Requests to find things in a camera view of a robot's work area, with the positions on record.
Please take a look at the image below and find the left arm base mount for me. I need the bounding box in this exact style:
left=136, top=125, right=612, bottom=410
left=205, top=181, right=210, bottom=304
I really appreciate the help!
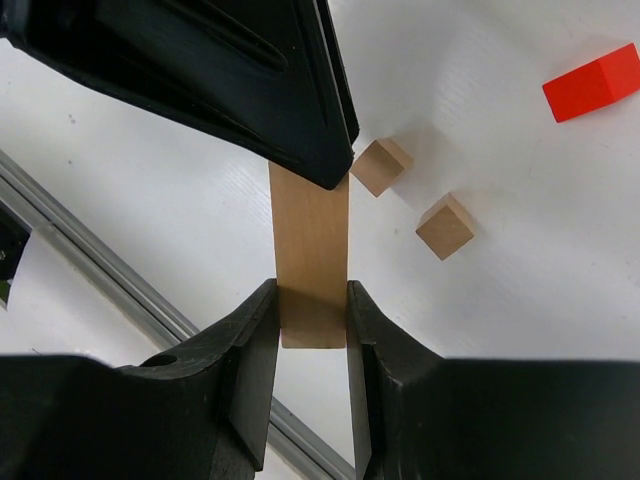
left=0, top=204, right=32, bottom=309

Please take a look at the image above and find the long natural wood plank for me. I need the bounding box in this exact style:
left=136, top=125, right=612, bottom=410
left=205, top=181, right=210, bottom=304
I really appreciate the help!
left=269, top=163, right=350, bottom=349

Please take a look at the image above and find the small natural wood cube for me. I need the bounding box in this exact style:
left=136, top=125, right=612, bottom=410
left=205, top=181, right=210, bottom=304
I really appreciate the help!
left=350, top=138, right=414, bottom=198

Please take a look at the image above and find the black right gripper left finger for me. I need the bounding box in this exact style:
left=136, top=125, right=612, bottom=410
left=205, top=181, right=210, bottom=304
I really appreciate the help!
left=1, top=280, right=279, bottom=479

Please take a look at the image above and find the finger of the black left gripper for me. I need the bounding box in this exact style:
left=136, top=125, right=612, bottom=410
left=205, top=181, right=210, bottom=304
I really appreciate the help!
left=1, top=0, right=359, bottom=190

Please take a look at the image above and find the red wedge block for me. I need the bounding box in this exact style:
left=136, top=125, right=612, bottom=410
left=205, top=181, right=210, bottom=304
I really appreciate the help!
left=542, top=43, right=639, bottom=123

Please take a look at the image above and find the front aluminium rail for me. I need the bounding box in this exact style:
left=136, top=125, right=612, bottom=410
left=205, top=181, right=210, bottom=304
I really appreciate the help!
left=1, top=156, right=355, bottom=479

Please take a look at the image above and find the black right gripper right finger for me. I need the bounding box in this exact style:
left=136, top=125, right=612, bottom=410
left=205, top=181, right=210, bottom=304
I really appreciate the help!
left=347, top=281, right=639, bottom=479

